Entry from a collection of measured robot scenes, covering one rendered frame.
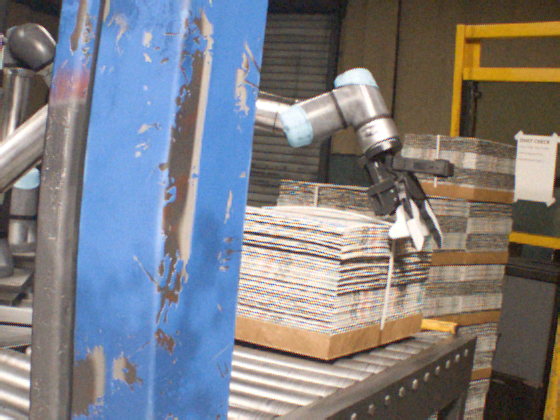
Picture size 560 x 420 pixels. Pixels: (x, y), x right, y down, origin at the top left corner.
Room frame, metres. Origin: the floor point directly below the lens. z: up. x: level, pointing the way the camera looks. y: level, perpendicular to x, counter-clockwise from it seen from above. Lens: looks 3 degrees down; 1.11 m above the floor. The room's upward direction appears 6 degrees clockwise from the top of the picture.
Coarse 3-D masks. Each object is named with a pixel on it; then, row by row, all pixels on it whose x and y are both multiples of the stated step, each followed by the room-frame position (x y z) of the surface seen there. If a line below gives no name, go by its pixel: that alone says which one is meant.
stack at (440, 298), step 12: (432, 276) 2.81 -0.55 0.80; (444, 276) 2.86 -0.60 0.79; (456, 276) 2.90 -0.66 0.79; (432, 288) 2.81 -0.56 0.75; (444, 288) 2.86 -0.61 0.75; (456, 288) 2.91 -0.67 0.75; (432, 300) 2.82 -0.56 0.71; (444, 300) 2.86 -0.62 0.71; (456, 300) 2.91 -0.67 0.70; (432, 312) 2.82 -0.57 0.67; (444, 312) 2.87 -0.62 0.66; (456, 312) 2.92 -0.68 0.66; (444, 336) 2.88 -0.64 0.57
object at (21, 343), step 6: (18, 336) 1.27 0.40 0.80; (24, 336) 1.28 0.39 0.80; (30, 336) 1.29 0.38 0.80; (0, 342) 1.22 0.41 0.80; (6, 342) 1.22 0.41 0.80; (12, 342) 1.23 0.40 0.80; (18, 342) 1.23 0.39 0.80; (24, 342) 1.24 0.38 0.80; (30, 342) 1.24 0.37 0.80; (0, 348) 1.18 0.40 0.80; (12, 348) 1.20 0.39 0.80; (18, 348) 1.21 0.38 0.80; (24, 348) 1.23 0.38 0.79
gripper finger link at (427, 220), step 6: (420, 204) 1.54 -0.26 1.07; (426, 204) 1.53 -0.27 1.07; (420, 210) 1.53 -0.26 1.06; (426, 210) 1.52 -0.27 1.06; (420, 216) 1.54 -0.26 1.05; (426, 216) 1.52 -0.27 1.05; (432, 216) 1.53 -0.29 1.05; (420, 222) 1.55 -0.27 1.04; (426, 222) 1.53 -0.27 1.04; (432, 222) 1.53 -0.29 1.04; (426, 228) 1.54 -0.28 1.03; (432, 228) 1.53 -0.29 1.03; (438, 228) 1.53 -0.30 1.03; (426, 234) 1.55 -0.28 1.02; (432, 234) 1.53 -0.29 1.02; (438, 234) 1.53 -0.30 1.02; (438, 240) 1.53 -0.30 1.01; (438, 246) 1.53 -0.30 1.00
